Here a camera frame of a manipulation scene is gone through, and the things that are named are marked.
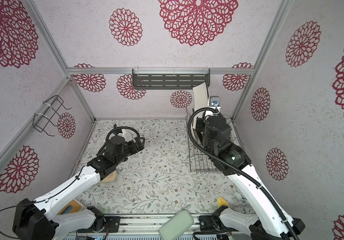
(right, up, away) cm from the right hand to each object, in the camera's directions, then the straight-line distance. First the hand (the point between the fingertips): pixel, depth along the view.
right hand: (210, 107), depth 58 cm
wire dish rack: (+3, -29, +36) cm, 47 cm away
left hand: (-32, -16, +21) cm, 42 cm away
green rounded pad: (-13, -56, +13) cm, 59 cm away
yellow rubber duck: (+12, -47, +21) cm, 53 cm away
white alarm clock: (+20, -44, +21) cm, 52 cm away
